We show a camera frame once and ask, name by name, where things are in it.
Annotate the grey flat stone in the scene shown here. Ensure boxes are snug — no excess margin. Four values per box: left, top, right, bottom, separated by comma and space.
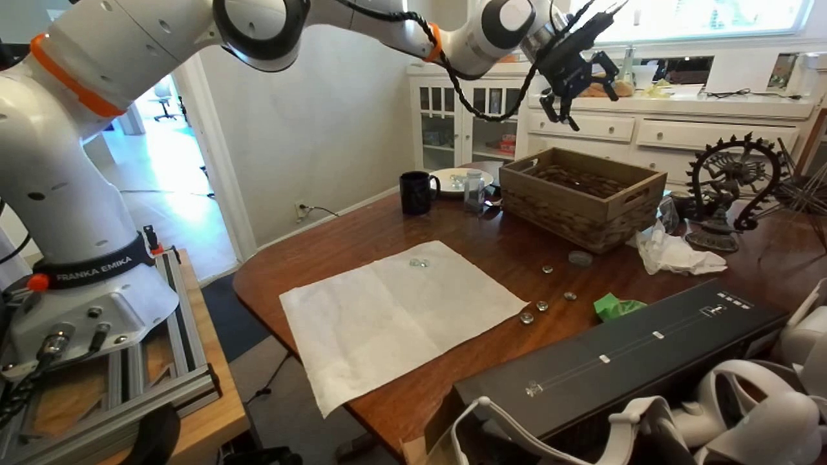
569, 250, 594, 268

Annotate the clear drinking glass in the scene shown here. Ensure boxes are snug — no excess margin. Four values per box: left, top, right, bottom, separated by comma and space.
462, 173, 485, 215

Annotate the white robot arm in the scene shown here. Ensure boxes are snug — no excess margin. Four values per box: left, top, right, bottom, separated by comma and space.
0, 0, 615, 370

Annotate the wooden crate basket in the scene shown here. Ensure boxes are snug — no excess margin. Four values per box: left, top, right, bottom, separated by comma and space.
498, 148, 668, 252

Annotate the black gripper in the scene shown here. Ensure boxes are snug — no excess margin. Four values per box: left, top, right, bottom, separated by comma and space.
538, 13, 617, 127

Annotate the white drawer sideboard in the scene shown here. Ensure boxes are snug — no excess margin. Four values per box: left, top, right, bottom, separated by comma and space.
516, 95, 818, 189

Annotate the dark metal statue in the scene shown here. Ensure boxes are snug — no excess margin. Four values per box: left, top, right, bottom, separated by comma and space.
686, 131, 792, 252

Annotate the green snack wrapper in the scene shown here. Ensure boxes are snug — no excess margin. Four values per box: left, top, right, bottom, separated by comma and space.
593, 291, 644, 322

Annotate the wooden side table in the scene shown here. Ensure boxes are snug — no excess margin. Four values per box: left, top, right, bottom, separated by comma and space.
102, 247, 253, 465

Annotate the white cabinet with glass doors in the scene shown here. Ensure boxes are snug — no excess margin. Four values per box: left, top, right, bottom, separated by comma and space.
409, 61, 541, 170

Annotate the long black box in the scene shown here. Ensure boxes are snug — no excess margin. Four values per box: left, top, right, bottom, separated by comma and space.
425, 281, 787, 443

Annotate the crumpled white tissue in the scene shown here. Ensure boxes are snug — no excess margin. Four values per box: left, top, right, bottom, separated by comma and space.
631, 223, 726, 277

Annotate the white plate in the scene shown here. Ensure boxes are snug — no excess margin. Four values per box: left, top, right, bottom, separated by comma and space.
434, 167, 493, 197

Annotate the white paper sheet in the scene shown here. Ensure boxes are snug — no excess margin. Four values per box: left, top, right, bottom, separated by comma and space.
279, 241, 526, 415

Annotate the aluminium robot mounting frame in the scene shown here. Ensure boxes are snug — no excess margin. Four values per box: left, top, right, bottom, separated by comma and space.
2, 250, 202, 465

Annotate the black mug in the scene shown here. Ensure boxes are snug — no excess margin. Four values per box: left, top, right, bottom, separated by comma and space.
398, 170, 442, 215

